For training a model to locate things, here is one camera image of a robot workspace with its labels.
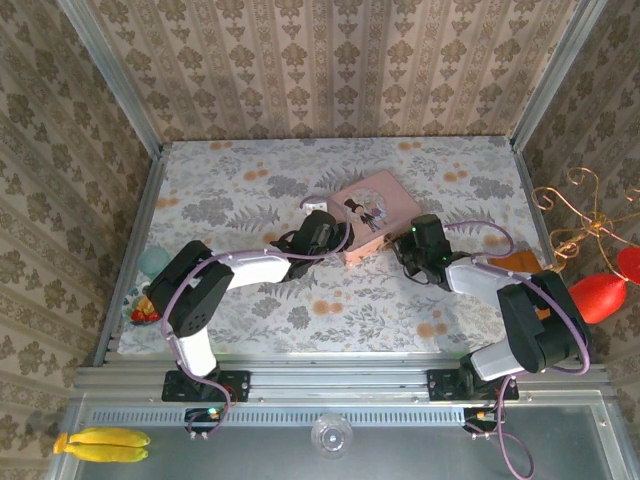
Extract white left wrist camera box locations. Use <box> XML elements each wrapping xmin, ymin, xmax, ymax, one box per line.
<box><xmin>299</xmin><ymin>195</ymin><xmax>332</xmax><ymax>214</ymax></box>

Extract small red heart ornament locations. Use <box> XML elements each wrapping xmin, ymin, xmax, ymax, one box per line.
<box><xmin>615</xmin><ymin>245</ymin><xmax>640</xmax><ymax>284</ymax></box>

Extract aluminium mounting rail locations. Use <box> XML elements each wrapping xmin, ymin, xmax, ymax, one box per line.
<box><xmin>73</xmin><ymin>353</ymin><xmax>610</xmax><ymax>402</ymax></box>

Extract pink tin box wedding couple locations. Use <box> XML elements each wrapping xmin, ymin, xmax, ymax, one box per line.
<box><xmin>329</xmin><ymin>169</ymin><xmax>424</xmax><ymax>269</ymax></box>

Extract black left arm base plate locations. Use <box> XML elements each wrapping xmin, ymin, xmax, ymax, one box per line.
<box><xmin>160</xmin><ymin>369</ymin><xmax>252</xmax><ymax>404</ymax></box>

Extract yellow toy banana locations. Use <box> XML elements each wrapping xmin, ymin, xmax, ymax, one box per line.
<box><xmin>68</xmin><ymin>427</ymin><xmax>152</xmax><ymax>448</ymax></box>
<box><xmin>52</xmin><ymin>432</ymin><xmax>150</xmax><ymax>464</ymax></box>

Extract aluminium side rail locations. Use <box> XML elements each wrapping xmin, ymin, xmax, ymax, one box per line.
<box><xmin>511</xmin><ymin>143</ymin><xmax>592</xmax><ymax>365</ymax></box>
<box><xmin>92</xmin><ymin>148</ymin><xmax>170</xmax><ymax>367</ymax></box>

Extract large red drop ornament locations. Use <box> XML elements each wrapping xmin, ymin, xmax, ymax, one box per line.
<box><xmin>567</xmin><ymin>272</ymin><xmax>629</xmax><ymax>326</ymax></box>

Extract aluminium frame post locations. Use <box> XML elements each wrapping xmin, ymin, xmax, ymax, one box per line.
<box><xmin>508</xmin><ymin>0</ymin><xmax>609</xmax><ymax>152</ymax></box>
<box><xmin>56</xmin><ymin>0</ymin><xmax>165</xmax><ymax>157</ymax></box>

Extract thin black right gripper cable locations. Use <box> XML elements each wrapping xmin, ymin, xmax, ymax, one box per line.
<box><xmin>402</xmin><ymin>258</ymin><xmax>437</xmax><ymax>285</ymax></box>

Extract small black controller board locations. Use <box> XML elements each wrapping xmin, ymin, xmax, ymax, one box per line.
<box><xmin>462</xmin><ymin>406</ymin><xmax>505</xmax><ymax>435</ymax></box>
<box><xmin>183</xmin><ymin>406</ymin><xmax>225</xmax><ymax>434</ymax></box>

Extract teal translucent cup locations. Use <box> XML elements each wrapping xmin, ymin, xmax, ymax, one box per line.
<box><xmin>136</xmin><ymin>244</ymin><xmax>172</xmax><ymax>282</ymax></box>

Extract clear drinking glass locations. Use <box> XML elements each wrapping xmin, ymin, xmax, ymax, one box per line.
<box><xmin>309</xmin><ymin>414</ymin><xmax>357</xmax><ymax>461</ymax></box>

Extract small colourful toys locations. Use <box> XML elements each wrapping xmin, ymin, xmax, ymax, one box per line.
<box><xmin>121</xmin><ymin>281</ymin><xmax>165</xmax><ymax>328</ymax></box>

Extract thin black left gripper cable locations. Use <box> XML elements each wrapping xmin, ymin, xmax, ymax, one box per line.
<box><xmin>268</xmin><ymin>230</ymin><xmax>302</xmax><ymax>252</ymax></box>

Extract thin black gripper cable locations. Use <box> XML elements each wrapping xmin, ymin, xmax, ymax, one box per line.
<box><xmin>402</xmin><ymin>258</ymin><xmax>437</xmax><ymax>285</ymax></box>
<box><xmin>268</xmin><ymin>230</ymin><xmax>302</xmax><ymax>252</ymax></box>

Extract floral patterned table cover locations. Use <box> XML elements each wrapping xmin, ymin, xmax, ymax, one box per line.
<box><xmin>118</xmin><ymin>136</ymin><xmax>577</xmax><ymax>355</ymax></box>

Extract gold wire ornament stand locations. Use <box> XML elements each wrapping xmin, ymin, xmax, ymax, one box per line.
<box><xmin>530</xmin><ymin>166</ymin><xmax>640</xmax><ymax>274</ymax></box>

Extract orange flat board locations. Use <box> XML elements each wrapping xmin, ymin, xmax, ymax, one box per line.
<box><xmin>486</xmin><ymin>249</ymin><xmax>553</xmax><ymax>322</ymax></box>

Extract slotted metal vent strip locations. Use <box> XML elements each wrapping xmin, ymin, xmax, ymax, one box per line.
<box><xmin>88</xmin><ymin>408</ymin><xmax>465</xmax><ymax>427</ymax></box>

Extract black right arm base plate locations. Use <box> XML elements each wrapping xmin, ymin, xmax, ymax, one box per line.
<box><xmin>425</xmin><ymin>368</ymin><xmax>520</xmax><ymax>403</ymax></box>

